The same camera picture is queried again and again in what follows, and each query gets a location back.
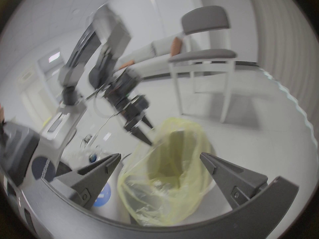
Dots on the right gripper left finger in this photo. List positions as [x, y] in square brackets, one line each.
[94, 180]

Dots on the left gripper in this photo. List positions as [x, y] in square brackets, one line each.
[122, 103]

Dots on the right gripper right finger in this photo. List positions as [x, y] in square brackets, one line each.
[234, 180]

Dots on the yellow plastic bag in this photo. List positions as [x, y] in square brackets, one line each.
[154, 195]

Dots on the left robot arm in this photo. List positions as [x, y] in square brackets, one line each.
[109, 28]

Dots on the white trash bin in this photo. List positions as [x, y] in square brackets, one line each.
[213, 168]

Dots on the orange cushion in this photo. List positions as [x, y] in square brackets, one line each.
[176, 46]
[127, 64]

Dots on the pale grey sofa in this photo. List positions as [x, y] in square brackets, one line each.
[159, 48]

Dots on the white chair with grey seat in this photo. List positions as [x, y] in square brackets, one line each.
[204, 55]

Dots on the white curtain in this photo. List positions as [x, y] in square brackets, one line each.
[281, 46]

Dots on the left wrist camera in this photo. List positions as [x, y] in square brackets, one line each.
[140, 104]

